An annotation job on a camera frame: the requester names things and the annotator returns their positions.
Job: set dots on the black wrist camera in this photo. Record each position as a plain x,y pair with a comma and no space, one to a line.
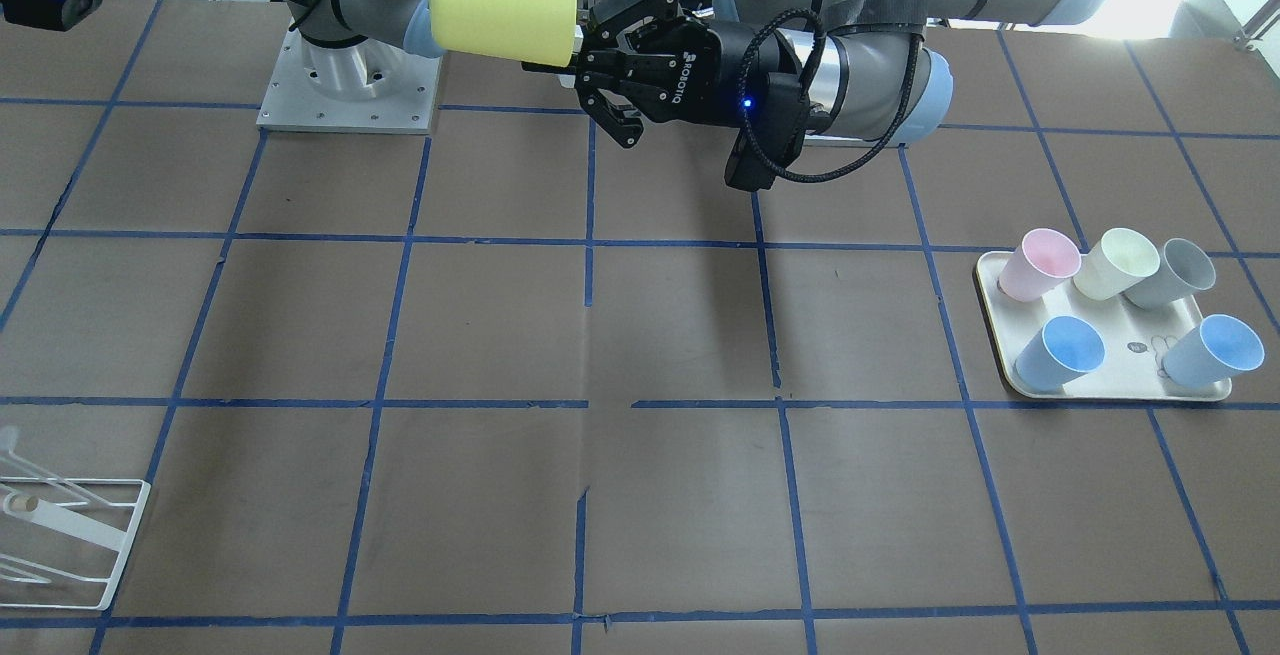
777,108

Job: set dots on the yellow plastic cup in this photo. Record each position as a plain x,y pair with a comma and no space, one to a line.
532,31

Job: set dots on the blue plastic cup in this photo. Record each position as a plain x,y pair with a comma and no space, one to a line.
1065,349
1218,348

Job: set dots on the pink plastic cup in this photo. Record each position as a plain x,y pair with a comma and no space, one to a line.
1044,259

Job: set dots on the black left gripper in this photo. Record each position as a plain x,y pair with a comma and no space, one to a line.
722,73

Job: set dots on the cream plastic cup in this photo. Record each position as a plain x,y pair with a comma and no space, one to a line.
1120,259

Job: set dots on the white wire cup rack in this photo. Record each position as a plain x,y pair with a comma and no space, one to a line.
66,540

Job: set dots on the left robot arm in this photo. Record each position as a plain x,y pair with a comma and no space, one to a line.
851,69

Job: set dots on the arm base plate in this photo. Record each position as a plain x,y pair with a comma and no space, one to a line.
369,88

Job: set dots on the grey plastic cup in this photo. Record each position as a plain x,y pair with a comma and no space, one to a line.
1184,270

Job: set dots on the cream plastic tray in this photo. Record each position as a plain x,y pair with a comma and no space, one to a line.
1136,340

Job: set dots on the blue plastic cup outer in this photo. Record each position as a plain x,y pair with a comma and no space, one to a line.
1218,348

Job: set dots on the blue plastic cup near centre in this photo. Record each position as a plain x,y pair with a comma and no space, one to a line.
1065,349

